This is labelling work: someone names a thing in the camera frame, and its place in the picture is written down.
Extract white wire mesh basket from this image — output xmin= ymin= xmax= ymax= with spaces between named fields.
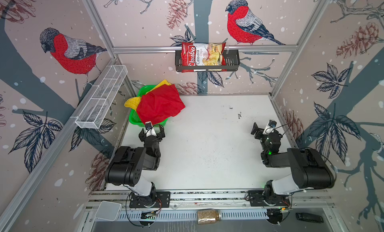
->
xmin=75 ymin=65 xmax=128 ymax=129

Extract black wall shelf basket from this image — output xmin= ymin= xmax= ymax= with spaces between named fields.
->
xmin=175 ymin=50 xmax=240 ymax=72

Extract yellow shorts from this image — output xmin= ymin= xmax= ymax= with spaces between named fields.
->
xmin=124 ymin=79 xmax=171 ymax=111

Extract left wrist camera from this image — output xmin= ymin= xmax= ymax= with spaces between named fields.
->
xmin=145 ymin=122 xmax=156 ymax=136

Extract red Chuba chips bag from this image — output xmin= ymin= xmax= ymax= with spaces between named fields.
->
xmin=181 ymin=42 xmax=226 ymax=67

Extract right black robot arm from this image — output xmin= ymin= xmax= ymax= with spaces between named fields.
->
xmin=246 ymin=120 xmax=336 ymax=208

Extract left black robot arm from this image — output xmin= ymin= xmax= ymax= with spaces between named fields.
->
xmin=105 ymin=125 xmax=169 ymax=209

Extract black remote device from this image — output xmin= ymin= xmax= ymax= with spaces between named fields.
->
xmin=296 ymin=213 xmax=324 ymax=224

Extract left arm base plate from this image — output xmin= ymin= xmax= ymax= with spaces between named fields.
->
xmin=128 ymin=192 xmax=171 ymax=209

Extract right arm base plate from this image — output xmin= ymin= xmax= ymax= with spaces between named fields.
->
xmin=246 ymin=190 xmax=291 ymax=207

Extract green plastic basket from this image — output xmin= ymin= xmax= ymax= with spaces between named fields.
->
xmin=129 ymin=85 xmax=155 ymax=127

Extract red shorts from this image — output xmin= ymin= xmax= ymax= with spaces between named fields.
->
xmin=136 ymin=84 xmax=186 ymax=125

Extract glass jar of grains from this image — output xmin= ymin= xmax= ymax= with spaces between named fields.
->
xmin=197 ymin=209 xmax=222 ymax=225

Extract white square pad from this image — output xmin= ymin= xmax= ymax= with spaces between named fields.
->
xmin=95 ymin=201 xmax=122 ymax=221

